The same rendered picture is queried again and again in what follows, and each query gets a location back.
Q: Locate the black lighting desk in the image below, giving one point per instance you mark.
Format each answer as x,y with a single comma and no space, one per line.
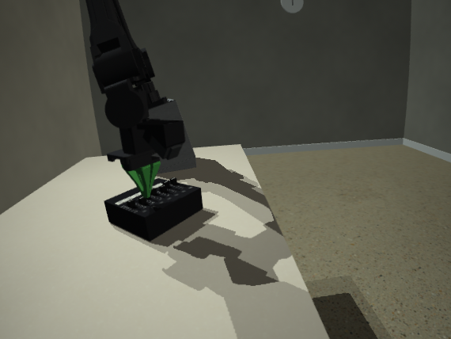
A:
150,217

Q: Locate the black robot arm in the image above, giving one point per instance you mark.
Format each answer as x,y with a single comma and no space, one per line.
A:
117,58

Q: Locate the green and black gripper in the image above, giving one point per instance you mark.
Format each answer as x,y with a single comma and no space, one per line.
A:
142,168

